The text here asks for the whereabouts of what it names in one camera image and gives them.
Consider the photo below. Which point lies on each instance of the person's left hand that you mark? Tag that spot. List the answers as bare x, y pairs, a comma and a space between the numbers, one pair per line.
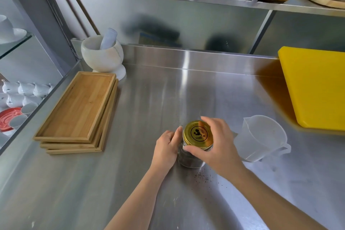
165, 151

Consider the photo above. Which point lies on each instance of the white marble pestle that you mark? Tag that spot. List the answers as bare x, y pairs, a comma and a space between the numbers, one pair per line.
107, 38

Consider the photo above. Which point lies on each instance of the gold metal jar lid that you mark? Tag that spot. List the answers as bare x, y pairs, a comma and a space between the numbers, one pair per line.
196, 132

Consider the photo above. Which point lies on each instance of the white porcelain saucer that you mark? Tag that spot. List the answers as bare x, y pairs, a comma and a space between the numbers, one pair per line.
20, 34

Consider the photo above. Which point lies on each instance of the white marble mortar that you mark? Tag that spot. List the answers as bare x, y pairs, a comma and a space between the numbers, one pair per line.
102, 60

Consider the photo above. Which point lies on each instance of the person's left forearm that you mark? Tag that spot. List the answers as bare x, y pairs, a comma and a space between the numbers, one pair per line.
134, 205

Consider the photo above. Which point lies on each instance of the bamboo tray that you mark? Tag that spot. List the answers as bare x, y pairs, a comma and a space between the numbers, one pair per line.
75, 105
107, 143
105, 132

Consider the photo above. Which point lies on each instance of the person's right forearm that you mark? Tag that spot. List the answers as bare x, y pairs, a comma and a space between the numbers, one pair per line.
275, 205

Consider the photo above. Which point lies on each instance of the group of white porcelain tableware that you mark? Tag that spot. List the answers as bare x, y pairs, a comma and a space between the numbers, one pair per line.
24, 89

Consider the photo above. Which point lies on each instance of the red saucer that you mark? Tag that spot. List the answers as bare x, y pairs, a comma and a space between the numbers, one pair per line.
5, 119

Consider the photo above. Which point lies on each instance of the person's right hand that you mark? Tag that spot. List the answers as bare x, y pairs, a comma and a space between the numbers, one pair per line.
223, 151

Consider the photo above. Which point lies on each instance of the translucent plastic measuring cup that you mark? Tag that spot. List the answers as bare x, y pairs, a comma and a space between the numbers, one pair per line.
258, 138

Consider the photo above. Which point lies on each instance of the yellow plastic cutting board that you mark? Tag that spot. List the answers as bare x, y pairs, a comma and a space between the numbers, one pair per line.
315, 87

